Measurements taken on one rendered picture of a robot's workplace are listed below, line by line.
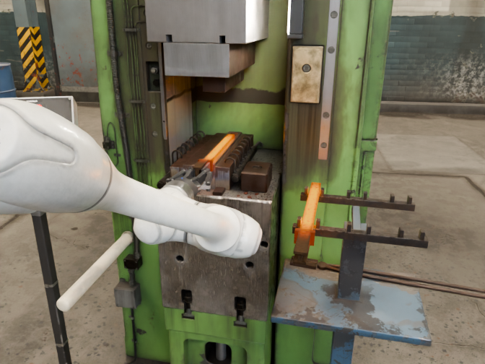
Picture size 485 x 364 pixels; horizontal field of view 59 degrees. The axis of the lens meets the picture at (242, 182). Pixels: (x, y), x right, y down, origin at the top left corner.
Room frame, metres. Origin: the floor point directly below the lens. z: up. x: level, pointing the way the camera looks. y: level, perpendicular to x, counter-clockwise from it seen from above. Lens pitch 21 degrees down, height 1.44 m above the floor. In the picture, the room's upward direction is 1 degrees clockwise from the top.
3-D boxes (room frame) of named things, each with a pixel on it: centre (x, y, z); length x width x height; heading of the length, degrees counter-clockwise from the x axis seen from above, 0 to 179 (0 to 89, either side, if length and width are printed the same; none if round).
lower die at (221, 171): (1.51, 0.10, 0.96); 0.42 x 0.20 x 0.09; 168
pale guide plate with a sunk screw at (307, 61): (1.37, -0.20, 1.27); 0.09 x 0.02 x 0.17; 78
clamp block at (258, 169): (1.33, -0.05, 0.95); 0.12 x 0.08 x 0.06; 168
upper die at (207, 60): (1.51, 0.10, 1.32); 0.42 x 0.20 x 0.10; 168
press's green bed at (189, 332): (1.51, 0.04, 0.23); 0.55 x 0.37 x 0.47; 168
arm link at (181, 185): (1.02, 0.17, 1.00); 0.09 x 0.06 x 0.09; 78
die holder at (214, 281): (1.51, 0.04, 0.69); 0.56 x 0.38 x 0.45; 168
